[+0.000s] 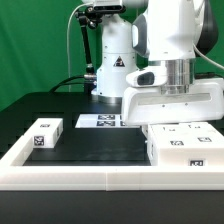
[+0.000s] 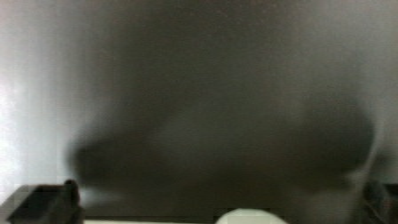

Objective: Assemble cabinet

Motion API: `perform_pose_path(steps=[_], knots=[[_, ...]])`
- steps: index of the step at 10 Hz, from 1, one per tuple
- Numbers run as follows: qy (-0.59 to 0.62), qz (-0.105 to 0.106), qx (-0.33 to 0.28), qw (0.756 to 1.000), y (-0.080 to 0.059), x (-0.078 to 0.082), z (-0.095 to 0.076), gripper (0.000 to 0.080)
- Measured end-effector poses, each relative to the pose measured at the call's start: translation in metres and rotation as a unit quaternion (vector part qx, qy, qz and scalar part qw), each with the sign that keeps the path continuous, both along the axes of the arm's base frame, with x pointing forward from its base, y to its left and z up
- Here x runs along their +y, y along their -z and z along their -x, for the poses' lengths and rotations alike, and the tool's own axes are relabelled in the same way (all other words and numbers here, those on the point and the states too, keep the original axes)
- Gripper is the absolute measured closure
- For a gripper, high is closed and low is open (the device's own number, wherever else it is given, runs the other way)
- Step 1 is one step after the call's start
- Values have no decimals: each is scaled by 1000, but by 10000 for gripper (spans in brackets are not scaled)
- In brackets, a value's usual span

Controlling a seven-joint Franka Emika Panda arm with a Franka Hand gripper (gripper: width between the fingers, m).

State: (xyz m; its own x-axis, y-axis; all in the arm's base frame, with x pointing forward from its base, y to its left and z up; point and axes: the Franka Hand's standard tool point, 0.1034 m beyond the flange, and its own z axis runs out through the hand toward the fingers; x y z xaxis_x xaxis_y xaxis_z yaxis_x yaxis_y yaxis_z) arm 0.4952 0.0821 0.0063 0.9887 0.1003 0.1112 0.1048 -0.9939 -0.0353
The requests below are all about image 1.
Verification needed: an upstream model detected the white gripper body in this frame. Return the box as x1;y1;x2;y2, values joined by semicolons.
121;78;224;126

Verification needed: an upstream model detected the white cabinet door piece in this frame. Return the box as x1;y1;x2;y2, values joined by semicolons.
149;125;189;147
180;122;224;147

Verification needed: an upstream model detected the white cabinet body box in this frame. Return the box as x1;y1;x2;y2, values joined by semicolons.
142;123;224;167

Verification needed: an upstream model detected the white block with markers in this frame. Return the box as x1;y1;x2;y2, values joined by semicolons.
33;118;63;148

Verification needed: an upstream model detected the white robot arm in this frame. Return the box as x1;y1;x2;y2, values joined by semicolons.
82;0;224;126

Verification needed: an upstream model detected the white flat marker plate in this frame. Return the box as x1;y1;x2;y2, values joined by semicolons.
75;113;141;129

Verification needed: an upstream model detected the black cable bundle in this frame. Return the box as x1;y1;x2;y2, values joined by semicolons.
49;75;98;93

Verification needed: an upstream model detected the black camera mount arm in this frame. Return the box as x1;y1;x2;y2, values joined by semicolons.
75;8;102;74

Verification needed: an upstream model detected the black camera on mount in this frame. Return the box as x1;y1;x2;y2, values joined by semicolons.
86;5;126;14

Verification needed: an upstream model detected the white cable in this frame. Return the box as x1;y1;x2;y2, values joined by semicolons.
66;3;88;93

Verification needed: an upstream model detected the white U-shaped border frame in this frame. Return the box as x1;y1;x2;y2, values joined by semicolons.
0;136;224;191

